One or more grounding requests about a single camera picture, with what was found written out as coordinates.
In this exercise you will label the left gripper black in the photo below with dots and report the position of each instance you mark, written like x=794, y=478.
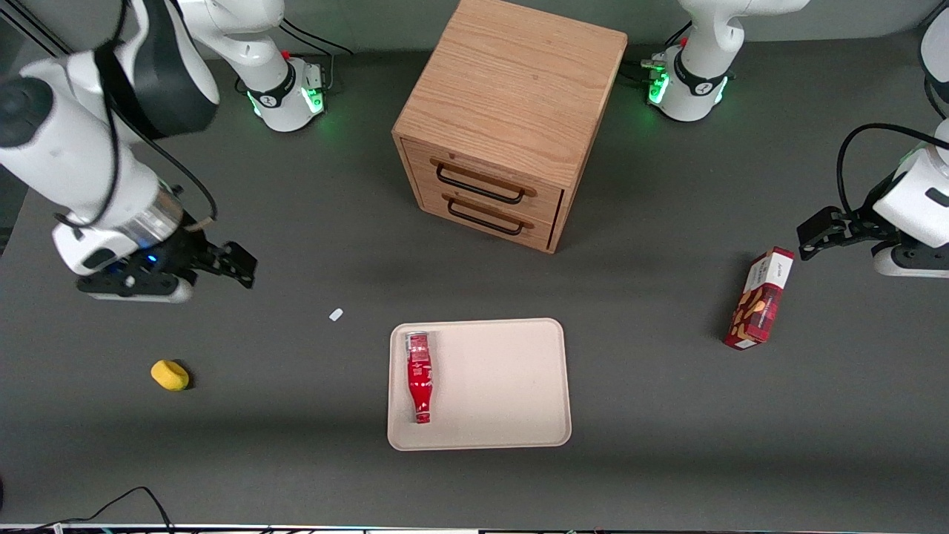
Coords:
x=858, y=227

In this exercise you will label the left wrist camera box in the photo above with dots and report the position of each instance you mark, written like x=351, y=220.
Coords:
x=890, y=267

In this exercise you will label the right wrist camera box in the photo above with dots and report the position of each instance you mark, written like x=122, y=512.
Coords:
x=148, y=295

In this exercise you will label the wooden drawer cabinet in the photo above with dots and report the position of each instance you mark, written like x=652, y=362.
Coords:
x=511, y=89

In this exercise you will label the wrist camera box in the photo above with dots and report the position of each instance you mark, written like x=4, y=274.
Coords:
x=148, y=295
x=890, y=267

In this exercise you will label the red snack box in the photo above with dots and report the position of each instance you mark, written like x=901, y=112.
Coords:
x=756, y=311

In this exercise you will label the yellow sponge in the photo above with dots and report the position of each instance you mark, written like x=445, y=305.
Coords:
x=170, y=375

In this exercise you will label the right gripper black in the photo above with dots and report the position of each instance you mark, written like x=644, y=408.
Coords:
x=185, y=252

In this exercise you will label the wooden drawer front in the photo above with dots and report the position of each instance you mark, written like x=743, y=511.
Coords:
x=549, y=202
x=541, y=232

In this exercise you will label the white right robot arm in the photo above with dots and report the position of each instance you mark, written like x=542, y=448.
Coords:
x=74, y=163

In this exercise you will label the beige plastic tray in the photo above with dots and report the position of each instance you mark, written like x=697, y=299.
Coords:
x=504, y=386

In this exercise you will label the red coke bottle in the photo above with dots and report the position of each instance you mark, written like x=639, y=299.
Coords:
x=420, y=386

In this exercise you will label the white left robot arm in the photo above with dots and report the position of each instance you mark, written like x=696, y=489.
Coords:
x=704, y=30

